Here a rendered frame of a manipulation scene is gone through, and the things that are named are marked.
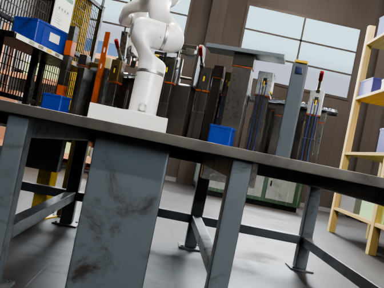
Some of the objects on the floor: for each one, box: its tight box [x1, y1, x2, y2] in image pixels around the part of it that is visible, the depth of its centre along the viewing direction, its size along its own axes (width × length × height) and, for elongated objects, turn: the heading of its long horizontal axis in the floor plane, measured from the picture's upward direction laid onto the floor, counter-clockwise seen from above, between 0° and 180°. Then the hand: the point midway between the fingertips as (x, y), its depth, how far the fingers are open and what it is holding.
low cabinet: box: [193, 163, 304, 213], centre depth 854 cm, size 169×154×67 cm
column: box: [65, 131, 171, 288], centre depth 206 cm, size 31×31×66 cm
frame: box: [0, 111, 384, 288], centre depth 258 cm, size 256×161×66 cm, turn 179°
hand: (130, 64), depth 278 cm, fingers open, 8 cm apart
